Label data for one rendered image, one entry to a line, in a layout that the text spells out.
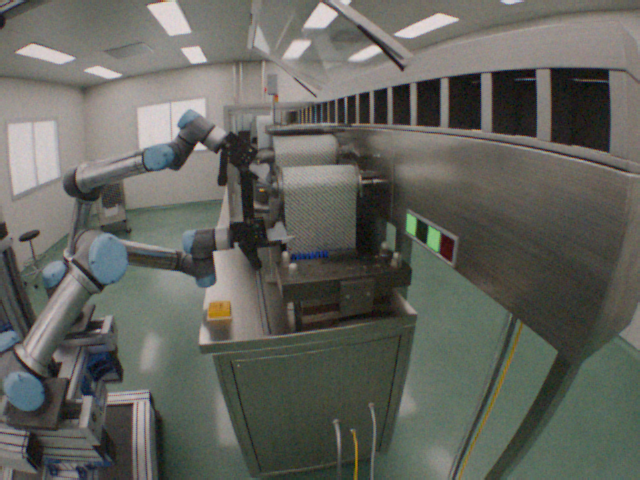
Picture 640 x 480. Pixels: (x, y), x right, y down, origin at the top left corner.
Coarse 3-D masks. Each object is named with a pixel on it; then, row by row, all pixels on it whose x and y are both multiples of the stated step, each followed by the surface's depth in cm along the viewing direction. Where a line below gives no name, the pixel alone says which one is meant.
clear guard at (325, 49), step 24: (264, 0) 91; (288, 0) 84; (312, 0) 77; (264, 24) 117; (288, 24) 105; (312, 24) 95; (336, 24) 86; (264, 48) 154; (288, 48) 135; (312, 48) 120; (336, 48) 106; (360, 48) 95; (312, 72) 155; (336, 72) 135; (360, 72) 118
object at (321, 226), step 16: (288, 208) 104; (304, 208) 105; (320, 208) 106; (336, 208) 108; (352, 208) 109; (288, 224) 106; (304, 224) 107; (320, 224) 108; (336, 224) 110; (352, 224) 111; (304, 240) 109; (320, 240) 110; (336, 240) 111; (352, 240) 113
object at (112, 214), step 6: (120, 180) 433; (120, 186) 502; (96, 204) 418; (114, 204) 495; (108, 210) 470; (114, 210) 475; (120, 210) 505; (102, 216) 473; (108, 216) 471; (114, 216) 468; (120, 216) 466; (126, 216) 455; (102, 222) 438; (108, 222) 436; (126, 228) 461
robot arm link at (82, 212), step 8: (96, 160) 96; (104, 184) 101; (88, 192) 92; (96, 192) 97; (80, 200) 94; (88, 200) 95; (96, 200) 99; (80, 208) 96; (88, 208) 98; (72, 216) 98; (80, 216) 97; (88, 216) 100; (72, 224) 98; (80, 224) 99; (88, 224) 102; (72, 232) 99; (72, 240) 100; (64, 256) 101; (72, 256) 102
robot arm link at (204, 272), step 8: (184, 264) 104; (192, 264) 102; (200, 264) 100; (208, 264) 101; (192, 272) 102; (200, 272) 101; (208, 272) 101; (216, 272) 105; (200, 280) 102; (208, 280) 102; (216, 280) 106
